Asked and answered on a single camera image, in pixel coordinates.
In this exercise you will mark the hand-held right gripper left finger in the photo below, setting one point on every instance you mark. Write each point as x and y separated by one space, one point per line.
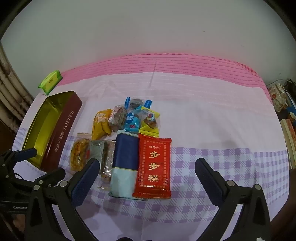
84 183

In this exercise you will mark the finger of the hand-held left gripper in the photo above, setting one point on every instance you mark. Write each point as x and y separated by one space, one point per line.
25 154
50 176

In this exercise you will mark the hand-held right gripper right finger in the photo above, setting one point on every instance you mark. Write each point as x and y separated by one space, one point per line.
208 183

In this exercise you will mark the clear brown bar packet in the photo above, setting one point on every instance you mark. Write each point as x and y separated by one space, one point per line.
106 162

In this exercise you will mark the clear fried twist packet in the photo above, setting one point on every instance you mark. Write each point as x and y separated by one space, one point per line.
79 151

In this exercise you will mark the grey-green snack packet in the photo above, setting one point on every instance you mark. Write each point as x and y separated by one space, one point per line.
97 149

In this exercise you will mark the navy and pale blue packet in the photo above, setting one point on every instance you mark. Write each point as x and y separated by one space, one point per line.
124 153

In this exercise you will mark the maroon tin box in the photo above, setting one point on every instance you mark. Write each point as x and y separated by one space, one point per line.
67 125

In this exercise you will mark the red cake packet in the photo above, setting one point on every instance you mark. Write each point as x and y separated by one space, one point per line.
152 166

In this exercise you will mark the orange snack packet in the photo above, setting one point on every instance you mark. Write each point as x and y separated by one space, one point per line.
101 125

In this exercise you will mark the brown patterned snack packet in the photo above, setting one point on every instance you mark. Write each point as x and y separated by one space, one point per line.
118 117

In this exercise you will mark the blue plum candy packet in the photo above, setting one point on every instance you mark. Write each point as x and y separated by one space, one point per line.
131 121

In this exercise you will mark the yellow snack packet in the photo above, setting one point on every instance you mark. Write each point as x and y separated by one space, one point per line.
150 122

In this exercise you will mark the clear candy packet blue ends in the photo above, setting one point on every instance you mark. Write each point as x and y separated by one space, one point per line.
135 103

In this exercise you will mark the brown wooden cabinet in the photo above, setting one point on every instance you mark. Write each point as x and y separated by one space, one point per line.
8 132

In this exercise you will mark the pink and purple checked tablecloth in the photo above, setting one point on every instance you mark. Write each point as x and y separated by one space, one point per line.
208 120

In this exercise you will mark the beige patterned curtain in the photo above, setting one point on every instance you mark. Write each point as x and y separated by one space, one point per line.
11 85

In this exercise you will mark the green tissue pack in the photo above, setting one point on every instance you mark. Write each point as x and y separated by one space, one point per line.
50 81

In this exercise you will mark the floral teapot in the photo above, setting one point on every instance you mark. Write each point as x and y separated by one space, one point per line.
277 97

